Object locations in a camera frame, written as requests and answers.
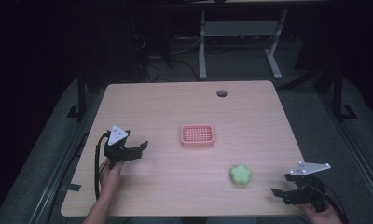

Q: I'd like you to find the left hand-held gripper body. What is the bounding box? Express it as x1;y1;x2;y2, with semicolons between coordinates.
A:
103;124;145;171

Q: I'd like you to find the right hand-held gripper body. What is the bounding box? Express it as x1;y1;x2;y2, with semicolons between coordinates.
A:
282;161;332;213

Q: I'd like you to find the person's left hand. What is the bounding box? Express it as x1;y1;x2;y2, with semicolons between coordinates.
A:
98;158;126;198

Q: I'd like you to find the person's right hand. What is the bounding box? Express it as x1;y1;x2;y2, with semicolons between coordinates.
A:
303;203;345;224

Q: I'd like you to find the green flower-shaped soap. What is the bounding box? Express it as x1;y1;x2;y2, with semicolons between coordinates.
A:
229;163;253;188

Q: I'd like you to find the black metal stand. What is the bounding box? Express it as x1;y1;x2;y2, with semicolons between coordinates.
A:
66;66;90;120
329;63;358;121

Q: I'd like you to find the pink soap dish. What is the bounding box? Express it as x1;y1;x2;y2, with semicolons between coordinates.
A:
180;123;215;148

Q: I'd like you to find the grey tape strip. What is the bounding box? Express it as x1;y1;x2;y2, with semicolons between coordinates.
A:
61;182;82;192

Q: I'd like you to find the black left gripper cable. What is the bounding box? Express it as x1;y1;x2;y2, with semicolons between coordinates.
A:
93;131;112;201

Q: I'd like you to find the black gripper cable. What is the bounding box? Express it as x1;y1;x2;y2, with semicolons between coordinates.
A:
314;181;350;224
93;131;112;201

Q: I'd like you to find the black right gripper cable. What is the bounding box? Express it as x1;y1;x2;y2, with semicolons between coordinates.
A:
314;181;350;224

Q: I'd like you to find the floor cables bundle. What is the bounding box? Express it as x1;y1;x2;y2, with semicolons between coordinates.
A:
130;18;204;83

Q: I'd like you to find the white metal desk frame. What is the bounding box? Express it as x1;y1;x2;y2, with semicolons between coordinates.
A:
197;8;289;81

